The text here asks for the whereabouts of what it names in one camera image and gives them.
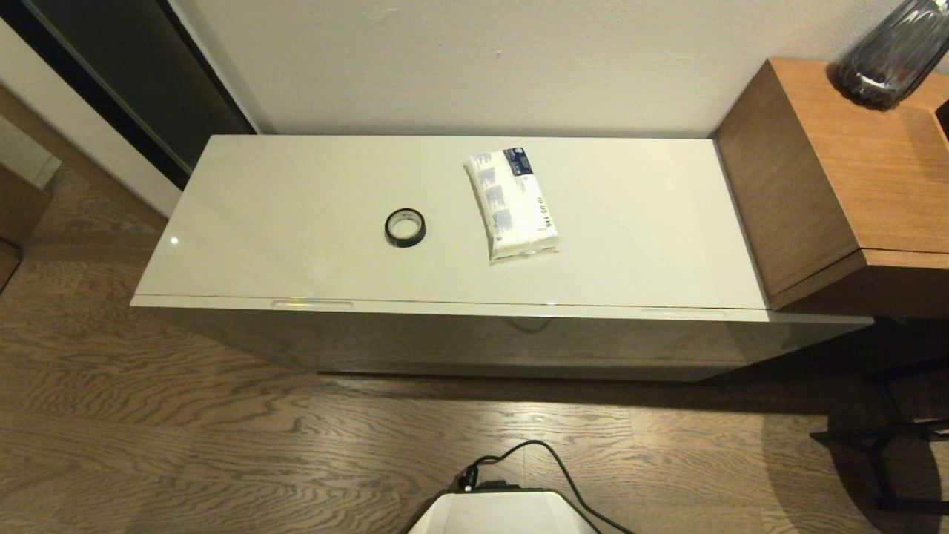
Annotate white tissue pack blue print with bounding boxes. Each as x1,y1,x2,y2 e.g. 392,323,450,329
464,147,561,265

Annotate black tape roll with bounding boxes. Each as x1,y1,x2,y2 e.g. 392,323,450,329
384,208,428,249

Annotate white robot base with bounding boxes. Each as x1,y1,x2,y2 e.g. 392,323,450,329
404,486,601,534

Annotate white glossy low cabinet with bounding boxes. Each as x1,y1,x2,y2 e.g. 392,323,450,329
130,134,772,311

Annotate brown wooden desk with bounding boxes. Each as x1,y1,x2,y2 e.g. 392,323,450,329
712,57,949,320

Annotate black door panel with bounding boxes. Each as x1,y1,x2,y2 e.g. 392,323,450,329
0,0,257,190

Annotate black metal chair legs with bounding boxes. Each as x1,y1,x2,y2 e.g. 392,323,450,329
810,356,949,512

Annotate dark ribbed glass vase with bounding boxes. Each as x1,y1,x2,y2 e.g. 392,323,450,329
836,0,949,111

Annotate black base power cable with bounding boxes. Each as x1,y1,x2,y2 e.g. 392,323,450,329
458,440,635,534

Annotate white door frame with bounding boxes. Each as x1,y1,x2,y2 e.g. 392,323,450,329
0,19,182,218

